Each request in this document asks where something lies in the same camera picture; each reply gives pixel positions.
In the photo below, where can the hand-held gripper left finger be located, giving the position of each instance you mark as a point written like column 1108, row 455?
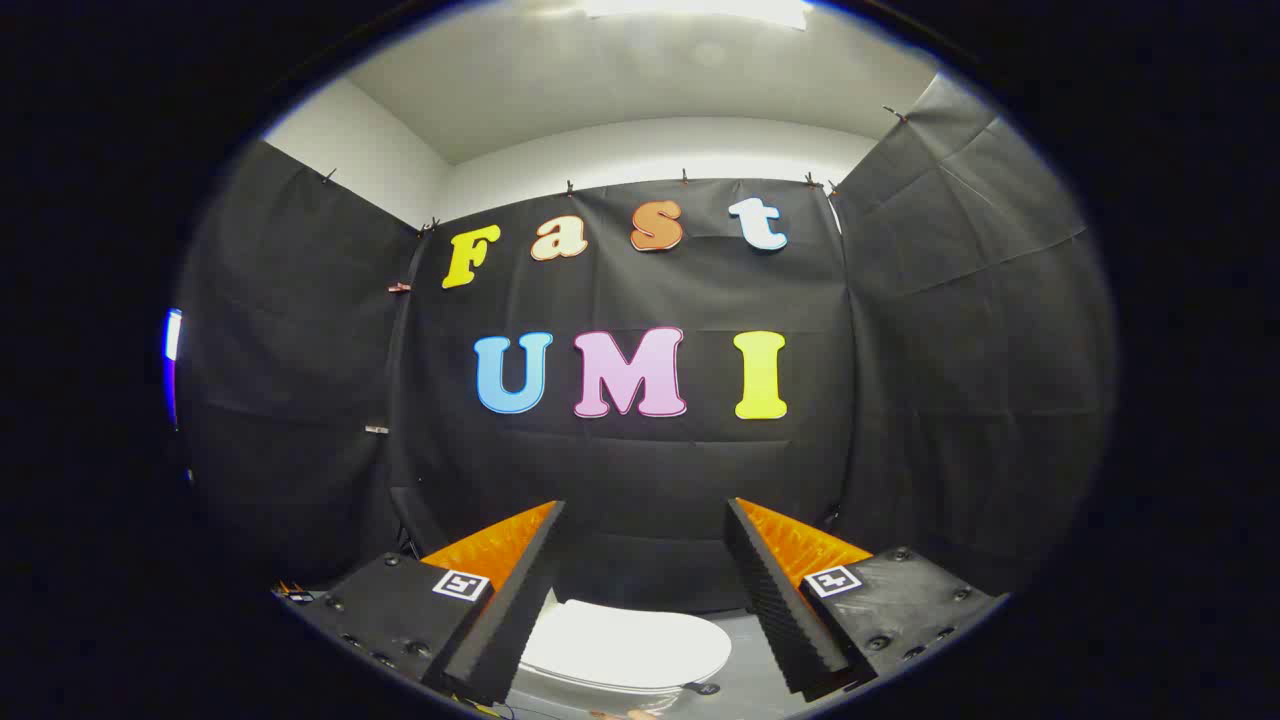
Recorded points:
column 520, row 610

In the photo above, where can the ceiling light panel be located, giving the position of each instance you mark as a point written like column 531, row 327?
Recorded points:
column 700, row 8

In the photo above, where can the black backdrop cloth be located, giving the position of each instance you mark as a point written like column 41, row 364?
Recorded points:
column 640, row 460

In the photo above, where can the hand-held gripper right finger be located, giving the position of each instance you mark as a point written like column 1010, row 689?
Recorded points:
column 775, row 610

